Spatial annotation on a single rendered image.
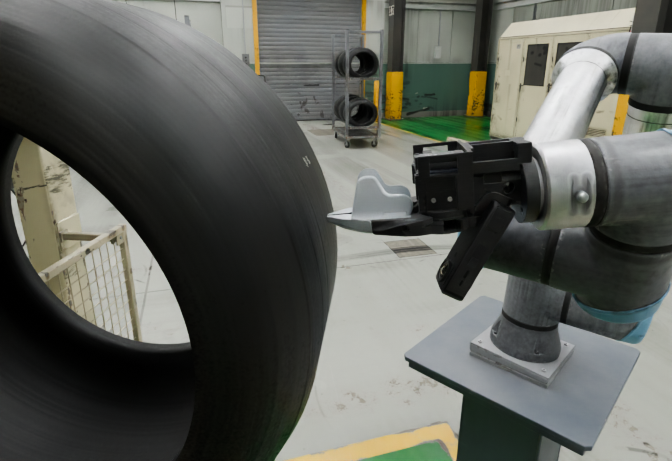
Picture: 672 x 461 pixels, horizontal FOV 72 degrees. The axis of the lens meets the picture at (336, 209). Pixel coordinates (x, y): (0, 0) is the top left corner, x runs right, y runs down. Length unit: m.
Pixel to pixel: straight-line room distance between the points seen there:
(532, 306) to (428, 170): 0.93
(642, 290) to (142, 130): 0.51
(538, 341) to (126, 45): 1.24
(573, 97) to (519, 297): 0.64
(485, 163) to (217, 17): 11.40
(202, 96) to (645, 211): 0.41
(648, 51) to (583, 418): 0.82
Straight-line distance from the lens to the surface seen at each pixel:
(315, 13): 12.14
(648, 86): 1.07
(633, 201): 0.51
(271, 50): 11.86
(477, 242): 0.49
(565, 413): 1.33
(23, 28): 0.40
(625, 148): 0.51
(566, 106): 0.85
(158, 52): 0.39
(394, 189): 0.51
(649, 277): 0.58
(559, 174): 0.48
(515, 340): 1.39
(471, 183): 0.46
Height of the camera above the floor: 1.40
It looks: 18 degrees down
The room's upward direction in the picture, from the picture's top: straight up
